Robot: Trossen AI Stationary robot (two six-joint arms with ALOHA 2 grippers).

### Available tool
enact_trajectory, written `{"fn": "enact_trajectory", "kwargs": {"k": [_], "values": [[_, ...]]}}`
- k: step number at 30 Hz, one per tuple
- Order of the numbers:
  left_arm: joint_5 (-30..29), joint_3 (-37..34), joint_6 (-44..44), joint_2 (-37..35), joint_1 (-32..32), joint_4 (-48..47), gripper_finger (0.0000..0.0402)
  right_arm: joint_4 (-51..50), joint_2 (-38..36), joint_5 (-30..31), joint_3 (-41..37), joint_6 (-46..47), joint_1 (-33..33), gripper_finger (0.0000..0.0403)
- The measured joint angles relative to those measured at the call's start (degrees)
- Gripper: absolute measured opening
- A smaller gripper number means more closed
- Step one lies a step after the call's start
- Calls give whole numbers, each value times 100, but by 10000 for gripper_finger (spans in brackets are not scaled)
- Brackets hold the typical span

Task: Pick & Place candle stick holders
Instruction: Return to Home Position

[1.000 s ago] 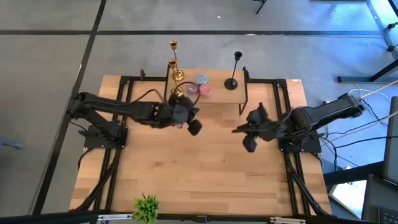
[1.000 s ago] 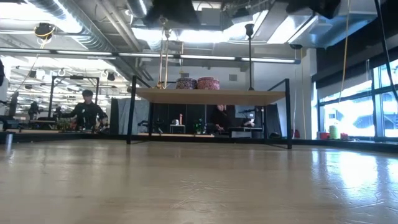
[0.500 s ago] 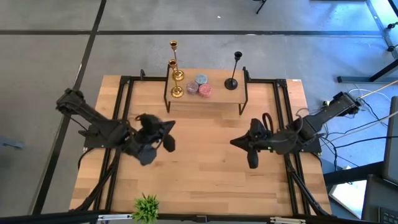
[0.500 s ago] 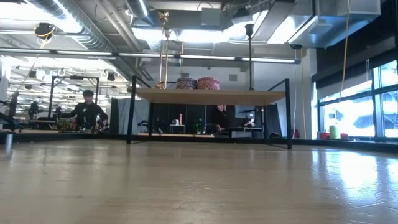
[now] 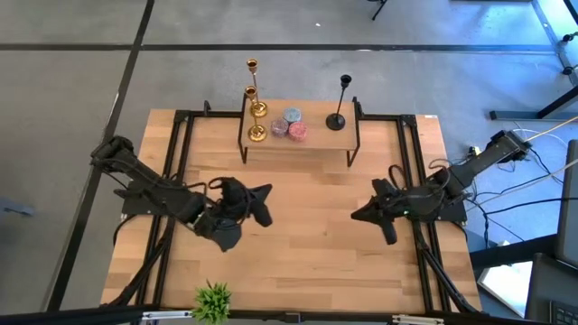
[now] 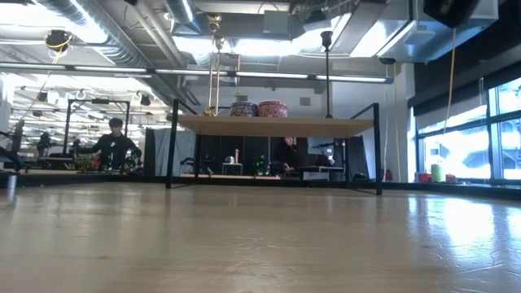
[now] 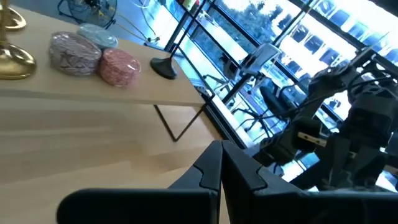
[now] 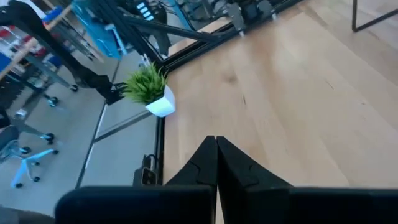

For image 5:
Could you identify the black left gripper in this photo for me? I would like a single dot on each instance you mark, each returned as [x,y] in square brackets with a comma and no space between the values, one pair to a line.
[230,203]

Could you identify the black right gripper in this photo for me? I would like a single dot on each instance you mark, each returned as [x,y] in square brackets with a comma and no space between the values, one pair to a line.
[399,205]

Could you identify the gold candlestick holder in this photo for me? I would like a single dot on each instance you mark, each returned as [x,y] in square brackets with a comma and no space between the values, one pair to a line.
[257,133]
[258,109]

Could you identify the purple patterned candle tin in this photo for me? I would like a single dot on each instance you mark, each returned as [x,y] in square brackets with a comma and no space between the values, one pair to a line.
[279,127]

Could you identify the pink patterned candle tin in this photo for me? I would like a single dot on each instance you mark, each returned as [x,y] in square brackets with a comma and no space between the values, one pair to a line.
[298,131]

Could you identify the blue patterned candle tin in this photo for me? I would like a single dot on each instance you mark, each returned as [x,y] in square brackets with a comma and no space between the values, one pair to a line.
[292,115]

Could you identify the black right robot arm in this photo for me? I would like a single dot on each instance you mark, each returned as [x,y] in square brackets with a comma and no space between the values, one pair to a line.
[474,167]

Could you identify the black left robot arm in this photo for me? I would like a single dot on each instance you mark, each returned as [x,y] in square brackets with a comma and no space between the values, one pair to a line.
[149,189]

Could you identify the wooden shelf riser black legs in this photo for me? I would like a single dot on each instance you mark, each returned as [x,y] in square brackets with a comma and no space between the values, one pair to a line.
[316,137]

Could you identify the black candlestick holder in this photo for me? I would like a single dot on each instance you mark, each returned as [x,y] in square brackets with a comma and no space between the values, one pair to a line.
[335,122]

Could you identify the green artificial plant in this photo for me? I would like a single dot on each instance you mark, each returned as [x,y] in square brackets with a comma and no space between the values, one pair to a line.
[212,302]

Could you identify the black-legged desk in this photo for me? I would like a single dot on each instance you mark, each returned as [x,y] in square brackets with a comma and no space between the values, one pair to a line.
[519,115]

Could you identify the dark grey monitor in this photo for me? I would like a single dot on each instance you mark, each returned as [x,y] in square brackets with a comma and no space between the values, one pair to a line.
[570,203]

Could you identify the black keyboard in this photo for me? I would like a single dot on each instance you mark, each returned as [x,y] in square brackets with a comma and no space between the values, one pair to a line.
[564,313]

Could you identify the black overhead rig bar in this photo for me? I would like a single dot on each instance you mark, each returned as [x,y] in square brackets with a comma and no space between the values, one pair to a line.
[68,318]

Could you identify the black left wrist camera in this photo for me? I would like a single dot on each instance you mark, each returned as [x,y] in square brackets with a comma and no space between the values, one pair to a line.
[226,237]

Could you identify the black aluminium table frame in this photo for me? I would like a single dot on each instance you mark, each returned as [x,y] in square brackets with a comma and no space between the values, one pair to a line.
[381,117]

